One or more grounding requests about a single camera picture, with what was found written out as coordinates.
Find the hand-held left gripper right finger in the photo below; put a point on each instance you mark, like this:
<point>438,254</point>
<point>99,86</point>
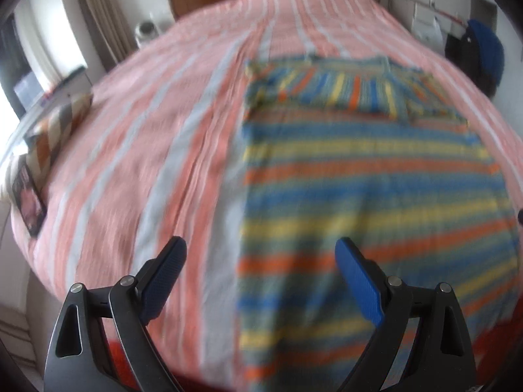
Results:
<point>359,281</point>

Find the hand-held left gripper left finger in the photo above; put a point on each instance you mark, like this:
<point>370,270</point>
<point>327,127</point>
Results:
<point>163,277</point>

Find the striped knit sweater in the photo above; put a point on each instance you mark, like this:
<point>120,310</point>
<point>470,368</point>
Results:
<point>347,179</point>

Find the pink striped bedspread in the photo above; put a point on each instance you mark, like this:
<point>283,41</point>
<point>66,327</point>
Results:
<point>163,130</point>

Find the dark pink book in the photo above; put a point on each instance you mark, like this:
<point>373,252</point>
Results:
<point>28,204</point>

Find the chevron patterned cushion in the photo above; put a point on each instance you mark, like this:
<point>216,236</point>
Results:
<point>53,130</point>

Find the blue black bag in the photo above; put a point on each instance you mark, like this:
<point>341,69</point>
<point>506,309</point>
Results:
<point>461,55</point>

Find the white plastic bag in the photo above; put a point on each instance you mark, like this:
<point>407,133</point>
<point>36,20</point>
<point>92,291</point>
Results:
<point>427,30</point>

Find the blue garment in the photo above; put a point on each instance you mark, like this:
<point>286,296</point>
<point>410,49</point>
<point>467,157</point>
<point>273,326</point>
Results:
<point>488,49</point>

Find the beige curtain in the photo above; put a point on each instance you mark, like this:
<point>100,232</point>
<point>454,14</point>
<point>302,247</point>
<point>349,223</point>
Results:
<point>106,16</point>

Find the white desk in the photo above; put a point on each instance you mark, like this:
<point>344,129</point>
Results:
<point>408,4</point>

